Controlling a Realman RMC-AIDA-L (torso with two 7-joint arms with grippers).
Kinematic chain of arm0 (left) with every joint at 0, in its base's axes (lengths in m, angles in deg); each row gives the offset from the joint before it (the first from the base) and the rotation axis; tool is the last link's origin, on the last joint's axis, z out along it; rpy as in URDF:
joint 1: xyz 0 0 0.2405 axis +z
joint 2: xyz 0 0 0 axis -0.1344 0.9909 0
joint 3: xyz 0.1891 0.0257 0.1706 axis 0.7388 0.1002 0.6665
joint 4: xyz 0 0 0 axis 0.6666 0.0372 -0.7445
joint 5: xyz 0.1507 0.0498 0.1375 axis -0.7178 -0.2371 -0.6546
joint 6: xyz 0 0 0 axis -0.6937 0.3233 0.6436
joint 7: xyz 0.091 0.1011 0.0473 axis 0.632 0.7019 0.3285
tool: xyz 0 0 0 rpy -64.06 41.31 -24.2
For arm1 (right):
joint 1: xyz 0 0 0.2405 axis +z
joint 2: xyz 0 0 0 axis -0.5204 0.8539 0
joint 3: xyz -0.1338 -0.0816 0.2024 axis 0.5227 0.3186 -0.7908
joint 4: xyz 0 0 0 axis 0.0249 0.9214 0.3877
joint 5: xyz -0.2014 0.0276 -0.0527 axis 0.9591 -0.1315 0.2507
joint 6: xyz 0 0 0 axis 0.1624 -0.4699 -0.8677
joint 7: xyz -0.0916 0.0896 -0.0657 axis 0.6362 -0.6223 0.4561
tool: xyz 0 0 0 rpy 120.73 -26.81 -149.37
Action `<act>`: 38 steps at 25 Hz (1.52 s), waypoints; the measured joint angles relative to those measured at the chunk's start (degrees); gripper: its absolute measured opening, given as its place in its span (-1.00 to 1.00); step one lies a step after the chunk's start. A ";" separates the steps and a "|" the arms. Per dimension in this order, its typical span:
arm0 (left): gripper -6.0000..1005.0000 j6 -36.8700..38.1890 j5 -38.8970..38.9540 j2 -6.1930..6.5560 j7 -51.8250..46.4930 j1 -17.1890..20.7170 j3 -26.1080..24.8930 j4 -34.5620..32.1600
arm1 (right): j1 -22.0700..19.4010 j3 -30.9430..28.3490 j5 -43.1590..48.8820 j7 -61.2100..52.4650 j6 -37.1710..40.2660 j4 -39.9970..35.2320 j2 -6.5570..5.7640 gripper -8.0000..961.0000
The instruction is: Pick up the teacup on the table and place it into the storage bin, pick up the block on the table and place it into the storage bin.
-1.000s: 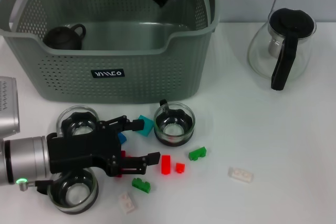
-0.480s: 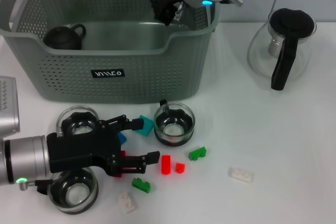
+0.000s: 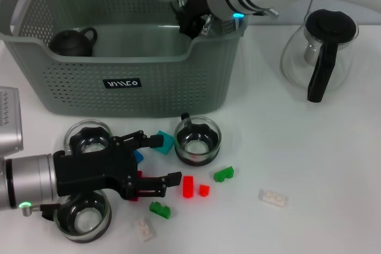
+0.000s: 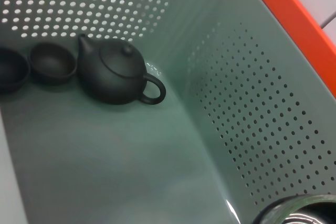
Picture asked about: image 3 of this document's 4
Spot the grey-green perforated storage bin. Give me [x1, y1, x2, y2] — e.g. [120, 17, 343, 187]
[0, 0, 250, 118]

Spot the dark red long toy block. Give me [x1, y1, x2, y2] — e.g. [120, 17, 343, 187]
[128, 170, 143, 202]

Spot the glass teacup black holder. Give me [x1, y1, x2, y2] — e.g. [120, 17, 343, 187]
[53, 190, 113, 243]
[64, 119, 114, 155]
[173, 112, 223, 167]

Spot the green toy block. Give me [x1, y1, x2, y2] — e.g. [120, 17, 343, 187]
[213, 166, 235, 183]
[148, 202, 172, 219]

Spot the glass teapot with black handle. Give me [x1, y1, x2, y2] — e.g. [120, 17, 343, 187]
[280, 9, 360, 103]

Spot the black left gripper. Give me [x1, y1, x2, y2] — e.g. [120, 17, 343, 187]
[53, 130, 183, 202]

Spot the teal square toy block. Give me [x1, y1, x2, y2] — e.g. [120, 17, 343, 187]
[154, 130, 175, 155]

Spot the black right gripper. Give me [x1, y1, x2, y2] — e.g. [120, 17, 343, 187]
[174, 0, 214, 40]

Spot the white toy block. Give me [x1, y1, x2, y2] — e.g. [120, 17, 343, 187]
[133, 217, 157, 242]
[258, 189, 289, 208]

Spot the right gripper cable silver plug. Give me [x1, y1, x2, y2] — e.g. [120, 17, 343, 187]
[202, 8, 280, 36]

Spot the bright red long toy block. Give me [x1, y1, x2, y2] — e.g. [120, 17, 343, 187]
[182, 175, 194, 198]

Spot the dark clay teapot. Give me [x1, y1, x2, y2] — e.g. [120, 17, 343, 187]
[48, 27, 99, 58]

